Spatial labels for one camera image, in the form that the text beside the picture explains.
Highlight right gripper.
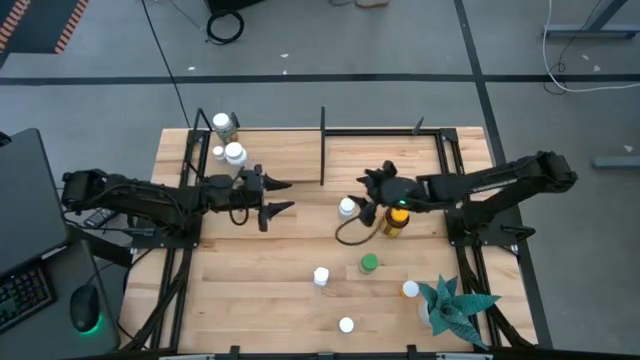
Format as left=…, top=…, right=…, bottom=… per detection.
left=348, top=161, right=431, bottom=227

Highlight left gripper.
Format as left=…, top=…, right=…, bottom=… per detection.
left=239, top=163, right=296, bottom=234

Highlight amber bottle yellow cap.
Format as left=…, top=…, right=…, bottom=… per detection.
left=379, top=207, right=411, bottom=240

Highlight green cap medicine bottle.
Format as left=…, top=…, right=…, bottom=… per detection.
left=358, top=252, right=380, bottom=275

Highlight clear gummy bottle white cap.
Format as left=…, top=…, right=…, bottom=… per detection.
left=212, top=112, right=240, bottom=145

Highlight large white pill bottle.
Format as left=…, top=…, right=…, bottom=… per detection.
left=224, top=141, right=249, bottom=169

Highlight teal artificial plant white pot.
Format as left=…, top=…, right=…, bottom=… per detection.
left=417, top=273, right=502, bottom=351

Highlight black power adapter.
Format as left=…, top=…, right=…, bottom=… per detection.
left=82, top=207, right=119, bottom=230

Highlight black equipment box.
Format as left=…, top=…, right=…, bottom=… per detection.
left=203, top=0, right=266, bottom=15

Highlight black computer mouse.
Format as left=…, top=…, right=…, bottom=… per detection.
left=68, top=283, right=103, bottom=335

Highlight black laptop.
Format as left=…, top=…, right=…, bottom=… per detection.
left=0, top=128, right=70, bottom=277

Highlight grey desk foot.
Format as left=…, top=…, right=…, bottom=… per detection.
left=592, top=155, right=640, bottom=170

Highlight dark grey side desk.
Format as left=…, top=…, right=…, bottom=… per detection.
left=0, top=239, right=122, bottom=360

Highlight grey desk leg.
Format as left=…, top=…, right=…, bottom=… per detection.
left=543, top=0, right=640, bottom=40

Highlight black keyboard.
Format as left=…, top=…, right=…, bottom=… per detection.
left=0, top=263, right=57, bottom=335

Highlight black mat orange striped edges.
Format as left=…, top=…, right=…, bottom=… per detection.
left=0, top=0, right=91, bottom=56

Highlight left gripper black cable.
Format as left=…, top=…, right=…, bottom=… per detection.
left=228, top=204, right=251, bottom=227

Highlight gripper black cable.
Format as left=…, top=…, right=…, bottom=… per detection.
left=334, top=212, right=384, bottom=247
left=228, top=204, right=251, bottom=227

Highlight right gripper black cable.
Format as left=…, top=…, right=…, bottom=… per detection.
left=334, top=212, right=384, bottom=247

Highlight long black floor cable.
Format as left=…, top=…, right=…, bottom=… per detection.
left=141, top=0, right=192, bottom=129

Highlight coiled black cable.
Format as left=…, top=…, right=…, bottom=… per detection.
left=205, top=8, right=246, bottom=46

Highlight thin black floor cable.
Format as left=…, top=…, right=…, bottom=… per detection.
left=537, top=0, right=604, bottom=96

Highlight white floor cable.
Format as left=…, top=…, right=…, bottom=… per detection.
left=542, top=0, right=640, bottom=94

